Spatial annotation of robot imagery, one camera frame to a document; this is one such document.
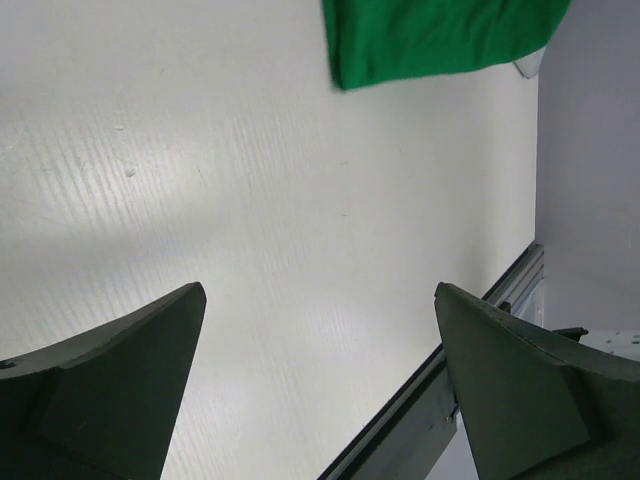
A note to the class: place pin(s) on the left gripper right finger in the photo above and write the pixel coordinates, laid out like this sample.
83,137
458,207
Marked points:
536,404

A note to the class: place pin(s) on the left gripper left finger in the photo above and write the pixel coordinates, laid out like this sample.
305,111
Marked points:
102,404

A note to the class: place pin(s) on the green t shirt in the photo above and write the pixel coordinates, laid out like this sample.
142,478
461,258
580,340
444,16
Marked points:
378,41

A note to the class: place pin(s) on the aluminium extrusion rail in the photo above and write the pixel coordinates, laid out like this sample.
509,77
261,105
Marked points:
520,290

